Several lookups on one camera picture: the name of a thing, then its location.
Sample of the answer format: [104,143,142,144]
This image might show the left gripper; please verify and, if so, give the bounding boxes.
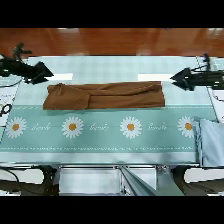
[22,61,55,86]

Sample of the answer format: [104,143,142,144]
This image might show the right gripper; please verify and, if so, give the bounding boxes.
[169,66,202,92]

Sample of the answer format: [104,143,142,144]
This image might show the brown T-shirt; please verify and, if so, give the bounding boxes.
[42,80,167,111]

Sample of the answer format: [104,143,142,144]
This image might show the light blue garment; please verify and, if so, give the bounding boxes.
[192,117,224,168]

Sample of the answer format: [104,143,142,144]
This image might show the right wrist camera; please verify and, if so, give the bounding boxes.
[191,52,212,73]

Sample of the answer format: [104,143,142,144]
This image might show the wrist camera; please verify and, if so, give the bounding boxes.
[191,52,212,73]
[11,42,34,62]

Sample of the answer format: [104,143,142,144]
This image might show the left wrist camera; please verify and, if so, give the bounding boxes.
[11,42,34,62]

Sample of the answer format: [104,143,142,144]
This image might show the black cable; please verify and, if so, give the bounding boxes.
[0,167,22,195]

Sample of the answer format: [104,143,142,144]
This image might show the silver frame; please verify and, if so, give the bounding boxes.
[0,161,224,197]

